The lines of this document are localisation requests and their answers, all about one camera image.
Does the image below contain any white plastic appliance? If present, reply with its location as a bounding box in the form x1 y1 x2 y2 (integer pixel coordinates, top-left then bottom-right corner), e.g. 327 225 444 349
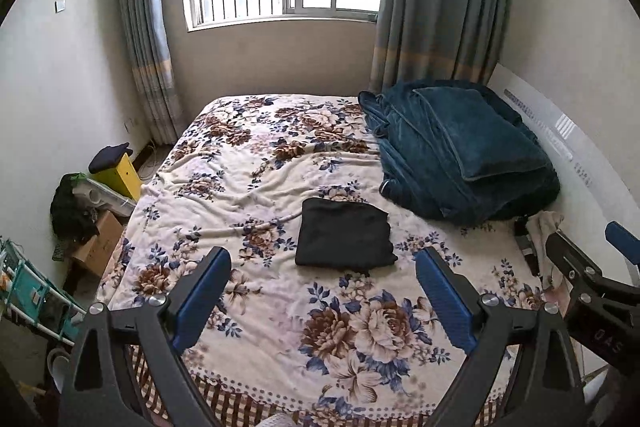
75 179 137 219

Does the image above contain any folded teal plush blanket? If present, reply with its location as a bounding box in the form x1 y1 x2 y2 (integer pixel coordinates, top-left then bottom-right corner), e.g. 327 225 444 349
412 88 549 182

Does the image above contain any white bucket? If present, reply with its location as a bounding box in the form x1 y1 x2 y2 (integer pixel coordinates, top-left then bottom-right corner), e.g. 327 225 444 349
46 347 77 389

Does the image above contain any black bag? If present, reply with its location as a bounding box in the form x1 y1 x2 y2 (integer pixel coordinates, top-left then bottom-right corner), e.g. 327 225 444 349
50 173 100 249

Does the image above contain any brown cardboard box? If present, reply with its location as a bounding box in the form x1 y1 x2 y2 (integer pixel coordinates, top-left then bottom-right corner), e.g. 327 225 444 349
69 210 126 279

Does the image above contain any floral-sheet bed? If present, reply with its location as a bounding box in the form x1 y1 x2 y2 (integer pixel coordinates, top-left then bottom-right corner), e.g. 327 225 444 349
95 93 576 427

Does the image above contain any yellow box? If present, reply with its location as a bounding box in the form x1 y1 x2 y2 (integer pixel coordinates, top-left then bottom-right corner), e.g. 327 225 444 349
91 153 143 202

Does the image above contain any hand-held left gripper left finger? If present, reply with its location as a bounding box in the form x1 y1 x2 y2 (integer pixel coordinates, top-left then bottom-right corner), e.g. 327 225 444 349
59 246 233 427

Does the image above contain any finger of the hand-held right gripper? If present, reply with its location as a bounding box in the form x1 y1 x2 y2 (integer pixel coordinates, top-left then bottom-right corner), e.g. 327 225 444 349
544 231 640 308
604 220 640 267

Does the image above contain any white bed headboard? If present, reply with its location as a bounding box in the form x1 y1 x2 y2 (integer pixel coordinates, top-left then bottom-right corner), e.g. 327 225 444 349
487 63 640 290

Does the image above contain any black white striped cloth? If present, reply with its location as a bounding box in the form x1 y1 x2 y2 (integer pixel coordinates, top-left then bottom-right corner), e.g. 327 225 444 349
514 216 541 279

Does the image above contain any beige cloth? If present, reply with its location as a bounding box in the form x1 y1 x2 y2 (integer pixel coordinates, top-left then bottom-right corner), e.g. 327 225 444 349
525 210 572 304

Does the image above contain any black shirt with grey stripes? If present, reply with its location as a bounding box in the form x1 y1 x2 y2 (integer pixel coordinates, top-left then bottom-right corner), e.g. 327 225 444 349
294 198 399 273

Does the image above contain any teal storage rack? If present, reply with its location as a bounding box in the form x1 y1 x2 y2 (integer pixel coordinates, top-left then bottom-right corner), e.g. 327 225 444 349
0 236 90 348

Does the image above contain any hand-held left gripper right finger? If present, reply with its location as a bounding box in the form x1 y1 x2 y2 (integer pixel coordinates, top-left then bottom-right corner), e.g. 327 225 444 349
414 247 587 427

